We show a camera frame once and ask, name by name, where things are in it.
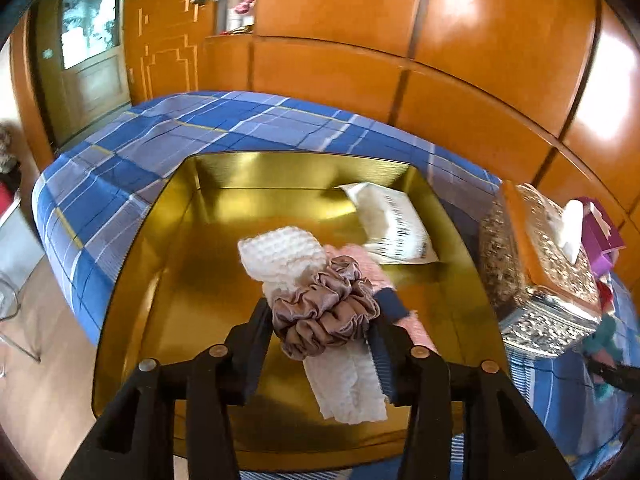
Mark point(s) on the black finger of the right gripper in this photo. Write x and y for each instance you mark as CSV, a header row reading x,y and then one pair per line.
x,y
617,376

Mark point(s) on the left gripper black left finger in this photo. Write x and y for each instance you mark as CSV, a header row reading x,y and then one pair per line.
x,y
224,375

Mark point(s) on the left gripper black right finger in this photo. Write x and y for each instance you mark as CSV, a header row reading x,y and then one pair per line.
x,y
419,379

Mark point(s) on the white waffle cloth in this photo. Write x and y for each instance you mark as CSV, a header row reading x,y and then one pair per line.
x,y
343,379

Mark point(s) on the mauve satin scrunchie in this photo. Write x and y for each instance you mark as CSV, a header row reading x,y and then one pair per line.
x,y
334,308

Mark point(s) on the white printed packet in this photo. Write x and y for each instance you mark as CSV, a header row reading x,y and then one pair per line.
x,y
394,230

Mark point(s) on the fluffy blue cloth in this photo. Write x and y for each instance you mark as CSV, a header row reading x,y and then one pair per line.
x,y
600,348

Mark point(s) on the red knitted cloth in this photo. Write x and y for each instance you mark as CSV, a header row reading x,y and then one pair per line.
x,y
606,297

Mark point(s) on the blue plaid tablecloth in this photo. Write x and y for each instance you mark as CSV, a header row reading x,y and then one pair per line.
x,y
91,201

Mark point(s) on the gold tray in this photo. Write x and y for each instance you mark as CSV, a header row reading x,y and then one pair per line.
x,y
182,288

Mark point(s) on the ornate silver tissue box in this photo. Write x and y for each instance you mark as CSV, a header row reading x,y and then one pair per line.
x,y
544,305

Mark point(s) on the purple carton box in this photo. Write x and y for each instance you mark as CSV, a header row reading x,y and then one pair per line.
x,y
600,238

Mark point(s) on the white tissue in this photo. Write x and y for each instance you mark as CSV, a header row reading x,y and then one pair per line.
x,y
570,231

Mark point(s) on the red bag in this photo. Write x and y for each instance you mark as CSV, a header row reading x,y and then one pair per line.
x,y
7,198

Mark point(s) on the glass panel door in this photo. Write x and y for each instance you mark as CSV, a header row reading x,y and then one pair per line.
x,y
78,52

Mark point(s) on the metal frame side table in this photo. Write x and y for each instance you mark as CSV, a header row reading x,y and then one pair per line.
x,y
20,254

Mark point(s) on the wooden wall cabinet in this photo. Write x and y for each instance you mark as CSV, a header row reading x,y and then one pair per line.
x,y
544,91

